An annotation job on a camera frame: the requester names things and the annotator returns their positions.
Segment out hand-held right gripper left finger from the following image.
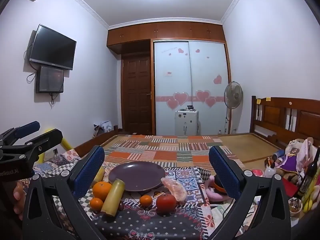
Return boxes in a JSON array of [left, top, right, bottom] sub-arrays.
[[22, 145, 105, 240]]

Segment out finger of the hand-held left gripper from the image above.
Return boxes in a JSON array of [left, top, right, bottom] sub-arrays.
[[0, 121, 40, 147], [0, 129, 63, 177]]

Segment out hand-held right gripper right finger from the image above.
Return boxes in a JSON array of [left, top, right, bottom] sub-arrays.
[[209, 145, 292, 240]]

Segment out large orange with sticker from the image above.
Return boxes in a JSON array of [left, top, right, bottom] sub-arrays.
[[92, 181, 112, 200]]

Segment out small tangerine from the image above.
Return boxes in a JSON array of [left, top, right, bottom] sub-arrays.
[[89, 197, 104, 210], [139, 195, 153, 207]]

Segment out dark purple plate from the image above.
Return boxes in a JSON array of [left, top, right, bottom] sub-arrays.
[[108, 162, 166, 193]]

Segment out bread bun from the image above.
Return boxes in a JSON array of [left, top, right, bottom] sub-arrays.
[[161, 177, 187, 202]]

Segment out red tomato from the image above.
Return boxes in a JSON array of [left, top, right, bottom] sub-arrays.
[[156, 194, 177, 213]]

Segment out person's left hand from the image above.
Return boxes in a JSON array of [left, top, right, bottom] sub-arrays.
[[13, 181, 25, 221]]

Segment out yellow foam tube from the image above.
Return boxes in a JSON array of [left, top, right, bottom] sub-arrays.
[[37, 127, 73, 166]]

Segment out pink round plush toy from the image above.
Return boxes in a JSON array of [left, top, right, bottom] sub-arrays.
[[205, 175, 237, 202]]

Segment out wooden bed footboard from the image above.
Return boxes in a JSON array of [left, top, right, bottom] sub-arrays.
[[74, 125, 121, 157]]

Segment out bamboo sleeping mat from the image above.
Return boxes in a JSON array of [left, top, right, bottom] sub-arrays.
[[217, 134, 285, 169]]

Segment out pile of clothes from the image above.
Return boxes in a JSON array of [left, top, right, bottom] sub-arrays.
[[94, 121, 113, 138]]

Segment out clear plastic bottle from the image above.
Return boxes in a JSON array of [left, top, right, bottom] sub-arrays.
[[264, 164, 277, 178]]

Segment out white boxy appliance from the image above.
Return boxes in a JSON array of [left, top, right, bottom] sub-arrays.
[[175, 109, 200, 137]]

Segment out striped patchwork blanket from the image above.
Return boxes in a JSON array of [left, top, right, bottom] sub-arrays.
[[100, 135, 240, 172]]

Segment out doll in purple dress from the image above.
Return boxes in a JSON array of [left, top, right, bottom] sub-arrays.
[[275, 147, 303, 173]]

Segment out multi-pattern patchwork quilt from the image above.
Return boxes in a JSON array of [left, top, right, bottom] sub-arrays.
[[32, 147, 218, 240]]

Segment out small glass cup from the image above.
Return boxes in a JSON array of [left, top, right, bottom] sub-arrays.
[[289, 197, 303, 215]]

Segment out standing electric fan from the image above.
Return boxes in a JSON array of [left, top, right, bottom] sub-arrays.
[[223, 81, 243, 134]]

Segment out wooden bed headboard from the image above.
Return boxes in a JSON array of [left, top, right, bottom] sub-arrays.
[[251, 96, 320, 153]]

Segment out dark wine bottle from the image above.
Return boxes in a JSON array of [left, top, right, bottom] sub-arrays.
[[297, 147, 320, 198]]

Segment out pink patterned bag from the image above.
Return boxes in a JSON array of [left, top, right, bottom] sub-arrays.
[[300, 138, 316, 170]]

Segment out yellow bananas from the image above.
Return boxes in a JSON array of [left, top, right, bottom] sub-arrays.
[[301, 185, 319, 212]]

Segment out brown wooden door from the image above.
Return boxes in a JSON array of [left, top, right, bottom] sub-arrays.
[[121, 55, 153, 135]]

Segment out frosted wardrobe door with hearts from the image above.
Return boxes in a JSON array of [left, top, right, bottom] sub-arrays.
[[189, 41, 230, 134], [153, 41, 193, 137]]

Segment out wooden overhead cabinet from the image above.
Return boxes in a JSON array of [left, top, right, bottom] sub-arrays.
[[107, 21, 227, 54]]

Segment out small black wall monitor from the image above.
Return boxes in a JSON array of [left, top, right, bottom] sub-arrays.
[[36, 66, 64, 93]]

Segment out wall-mounted black television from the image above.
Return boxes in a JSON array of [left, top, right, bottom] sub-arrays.
[[29, 24, 77, 71]]

